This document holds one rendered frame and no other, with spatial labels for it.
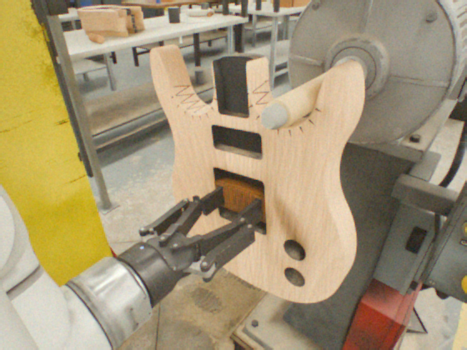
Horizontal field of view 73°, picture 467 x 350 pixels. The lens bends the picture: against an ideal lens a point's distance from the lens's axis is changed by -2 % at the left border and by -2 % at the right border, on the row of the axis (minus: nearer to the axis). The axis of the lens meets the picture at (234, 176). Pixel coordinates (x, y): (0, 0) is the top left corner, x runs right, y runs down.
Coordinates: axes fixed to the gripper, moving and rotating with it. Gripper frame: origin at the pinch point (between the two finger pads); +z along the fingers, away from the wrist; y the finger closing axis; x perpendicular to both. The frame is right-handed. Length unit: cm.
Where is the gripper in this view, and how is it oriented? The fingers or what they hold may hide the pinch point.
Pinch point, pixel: (238, 202)
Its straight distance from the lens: 51.2
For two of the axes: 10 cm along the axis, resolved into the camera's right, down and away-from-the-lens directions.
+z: 6.3, -4.3, 6.5
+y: 7.7, 2.4, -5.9
